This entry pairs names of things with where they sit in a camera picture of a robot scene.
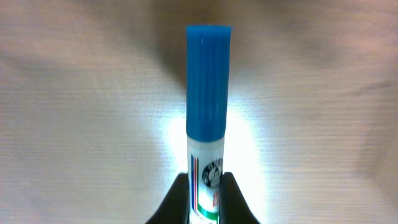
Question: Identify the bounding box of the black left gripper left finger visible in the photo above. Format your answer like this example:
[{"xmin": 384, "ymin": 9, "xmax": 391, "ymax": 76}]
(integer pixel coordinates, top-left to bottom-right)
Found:
[{"xmin": 146, "ymin": 173, "xmax": 190, "ymax": 224}]

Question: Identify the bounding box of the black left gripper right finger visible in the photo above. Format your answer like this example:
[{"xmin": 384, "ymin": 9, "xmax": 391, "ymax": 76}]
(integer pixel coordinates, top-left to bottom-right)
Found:
[{"xmin": 220, "ymin": 172, "xmax": 259, "ymax": 224}]

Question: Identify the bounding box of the blue cap whiteboard marker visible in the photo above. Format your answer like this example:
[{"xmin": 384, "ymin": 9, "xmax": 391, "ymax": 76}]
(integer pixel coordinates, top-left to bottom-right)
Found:
[{"xmin": 186, "ymin": 25, "xmax": 232, "ymax": 223}]

